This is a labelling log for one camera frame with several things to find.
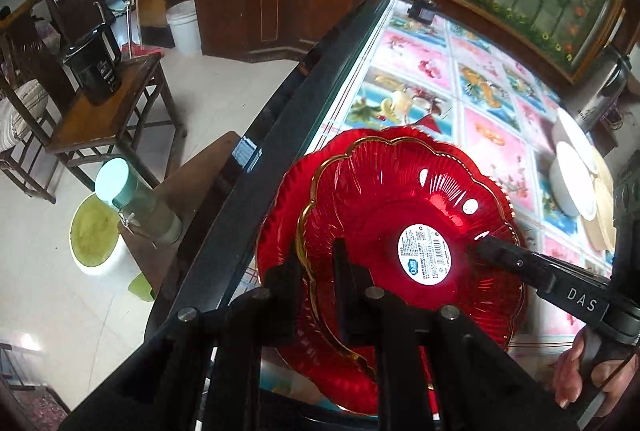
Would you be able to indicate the mint-lidded glass bottle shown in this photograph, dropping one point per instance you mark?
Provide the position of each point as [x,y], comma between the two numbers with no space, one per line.
[112,181]

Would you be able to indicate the dark patterned rug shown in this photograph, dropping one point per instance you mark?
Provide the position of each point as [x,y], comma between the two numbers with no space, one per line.
[25,401]

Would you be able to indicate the white round plate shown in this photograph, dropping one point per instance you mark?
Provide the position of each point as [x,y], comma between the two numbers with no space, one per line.
[567,186]

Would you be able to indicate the white plastic bucket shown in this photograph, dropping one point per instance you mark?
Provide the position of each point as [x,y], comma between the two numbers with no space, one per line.
[183,28]

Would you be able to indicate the small black device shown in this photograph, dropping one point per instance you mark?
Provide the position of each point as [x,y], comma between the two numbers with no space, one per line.
[422,11]

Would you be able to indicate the red gold-rimmed glass plate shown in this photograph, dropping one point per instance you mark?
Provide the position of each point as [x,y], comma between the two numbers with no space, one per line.
[390,191]

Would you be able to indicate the dark dining table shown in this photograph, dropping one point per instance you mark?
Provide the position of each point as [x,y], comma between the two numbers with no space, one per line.
[235,221]

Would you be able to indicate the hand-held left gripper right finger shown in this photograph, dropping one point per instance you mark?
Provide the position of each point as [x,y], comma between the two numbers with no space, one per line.
[350,301]

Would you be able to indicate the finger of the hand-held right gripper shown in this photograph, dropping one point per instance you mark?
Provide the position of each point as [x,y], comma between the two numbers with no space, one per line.
[525,263]

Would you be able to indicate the small green object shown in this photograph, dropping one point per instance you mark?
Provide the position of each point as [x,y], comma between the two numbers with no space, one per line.
[141,287]

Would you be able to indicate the stainless steel thermos jug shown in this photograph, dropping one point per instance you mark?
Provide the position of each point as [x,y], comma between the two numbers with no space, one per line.
[597,96]

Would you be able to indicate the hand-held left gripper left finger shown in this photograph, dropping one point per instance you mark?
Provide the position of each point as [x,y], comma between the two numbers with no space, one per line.
[287,306]

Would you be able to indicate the large red glass plate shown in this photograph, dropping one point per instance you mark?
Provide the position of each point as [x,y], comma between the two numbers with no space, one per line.
[277,221]

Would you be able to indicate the brown wooden cabinet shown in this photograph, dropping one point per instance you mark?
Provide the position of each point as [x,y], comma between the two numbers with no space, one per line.
[230,1]

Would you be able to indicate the brown wooden stool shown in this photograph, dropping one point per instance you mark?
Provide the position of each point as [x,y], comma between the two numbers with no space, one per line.
[200,176]

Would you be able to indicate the green and white basin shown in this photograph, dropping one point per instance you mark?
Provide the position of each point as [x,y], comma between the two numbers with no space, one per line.
[95,231]

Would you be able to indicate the small wooden side table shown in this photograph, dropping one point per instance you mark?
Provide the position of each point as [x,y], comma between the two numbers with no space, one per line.
[100,121]

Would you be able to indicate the white bowl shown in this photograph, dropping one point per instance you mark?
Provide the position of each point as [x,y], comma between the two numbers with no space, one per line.
[570,131]

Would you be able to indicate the beige plate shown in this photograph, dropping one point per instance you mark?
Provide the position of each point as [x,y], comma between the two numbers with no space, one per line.
[602,211]

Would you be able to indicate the striped seat cushion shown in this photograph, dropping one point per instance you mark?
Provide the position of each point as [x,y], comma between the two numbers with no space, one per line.
[22,111]

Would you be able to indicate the wooden armchair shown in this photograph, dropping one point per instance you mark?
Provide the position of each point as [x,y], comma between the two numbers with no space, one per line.
[20,41]

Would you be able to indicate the person's right hand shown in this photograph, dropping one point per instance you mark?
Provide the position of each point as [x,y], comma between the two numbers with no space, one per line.
[567,371]

